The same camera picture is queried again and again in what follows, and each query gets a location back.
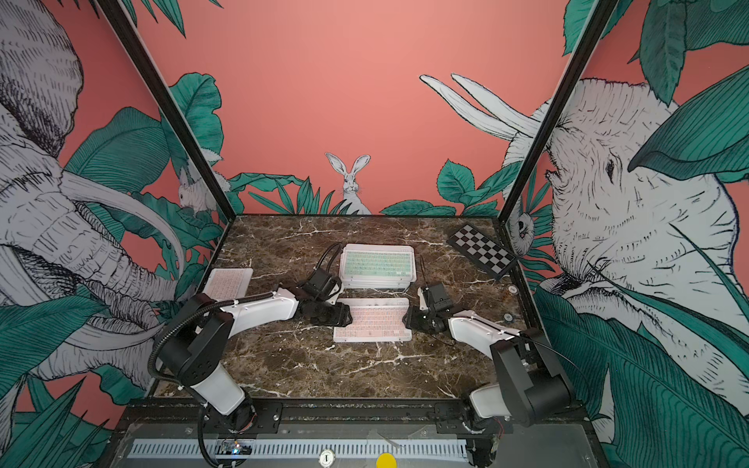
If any black frame post left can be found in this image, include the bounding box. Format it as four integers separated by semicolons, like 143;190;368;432
97;0;236;223

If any black frame post right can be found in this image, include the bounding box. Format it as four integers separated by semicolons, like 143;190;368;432
499;0;618;224

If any pink keyboard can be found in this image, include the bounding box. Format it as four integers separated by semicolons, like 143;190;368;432
334;298;413;343
202;268;254;301
343;277;413;290

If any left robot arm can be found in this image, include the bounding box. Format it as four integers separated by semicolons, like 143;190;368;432
147;267;353;434

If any black frame post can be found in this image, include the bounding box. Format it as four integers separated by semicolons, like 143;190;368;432
97;0;236;223
499;0;618;224

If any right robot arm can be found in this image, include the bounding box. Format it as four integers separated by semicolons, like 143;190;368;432
403;284;577;432

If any yellow round button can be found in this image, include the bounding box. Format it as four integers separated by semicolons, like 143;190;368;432
376;452;398;468

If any white vented strip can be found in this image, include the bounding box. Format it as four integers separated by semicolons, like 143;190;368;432
127;439;468;461

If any green keyboard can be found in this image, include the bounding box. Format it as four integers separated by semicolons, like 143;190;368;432
341;244;415;281

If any black corrugated cable left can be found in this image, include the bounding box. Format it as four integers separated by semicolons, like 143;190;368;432
147;291;276;384

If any black mounting rail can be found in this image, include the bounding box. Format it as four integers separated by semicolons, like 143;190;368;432
113;397;592;437

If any checkerboard calibration plate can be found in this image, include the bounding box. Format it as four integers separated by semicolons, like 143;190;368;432
447;223;517;280

